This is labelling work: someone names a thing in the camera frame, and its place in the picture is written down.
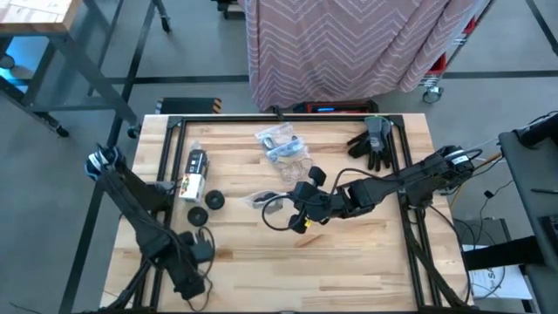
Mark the black table leg with caster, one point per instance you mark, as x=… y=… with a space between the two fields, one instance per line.
x=162 y=17

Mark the white printed paper sheet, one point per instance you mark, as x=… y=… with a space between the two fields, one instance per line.
x=492 y=283

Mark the wide black rubber band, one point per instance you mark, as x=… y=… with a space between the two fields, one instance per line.
x=263 y=198

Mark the black white zipper bag box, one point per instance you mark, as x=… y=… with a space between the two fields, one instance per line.
x=194 y=174

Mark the thin blue rubber band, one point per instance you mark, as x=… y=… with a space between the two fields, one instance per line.
x=283 y=150

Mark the black desk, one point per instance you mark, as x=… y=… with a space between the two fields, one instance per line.
x=527 y=170

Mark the thin black rubber band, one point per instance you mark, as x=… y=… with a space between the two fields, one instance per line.
x=208 y=292

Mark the dark grey computer case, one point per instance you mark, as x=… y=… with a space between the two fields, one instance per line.
x=488 y=231

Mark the black box with orange stripes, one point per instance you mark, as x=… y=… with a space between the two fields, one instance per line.
x=187 y=106

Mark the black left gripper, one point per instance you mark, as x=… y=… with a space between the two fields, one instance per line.
x=189 y=270

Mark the yellow tape tag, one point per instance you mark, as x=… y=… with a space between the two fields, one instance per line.
x=308 y=223

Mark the black pen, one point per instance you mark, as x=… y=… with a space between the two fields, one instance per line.
x=545 y=191

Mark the wooden top workbench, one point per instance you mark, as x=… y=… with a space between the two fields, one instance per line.
x=39 y=13

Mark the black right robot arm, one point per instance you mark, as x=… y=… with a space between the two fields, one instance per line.
x=405 y=181

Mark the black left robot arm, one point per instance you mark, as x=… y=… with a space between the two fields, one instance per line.
x=131 y=205

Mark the black device on desk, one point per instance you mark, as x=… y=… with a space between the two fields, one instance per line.
x=538 y=131

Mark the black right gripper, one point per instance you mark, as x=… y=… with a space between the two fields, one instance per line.
x=324 y=207

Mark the orange black device blue display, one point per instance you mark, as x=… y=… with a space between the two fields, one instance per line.
x=349 y=107

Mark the red plastic bin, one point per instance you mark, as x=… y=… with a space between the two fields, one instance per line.
x=468 y=25
x=438 y=65

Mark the grey black work glove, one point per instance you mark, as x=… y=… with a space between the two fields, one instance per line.
x=358 y=148
x=377 y=131

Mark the clear plastic zipper bag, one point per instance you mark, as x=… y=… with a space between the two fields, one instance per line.
x=294 y=168
x=276 y=137

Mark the black metal table frame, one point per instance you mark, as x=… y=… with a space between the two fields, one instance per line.
x=226 y=118

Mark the pink chevron blanket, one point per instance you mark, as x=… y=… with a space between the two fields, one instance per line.
x=340 y=52

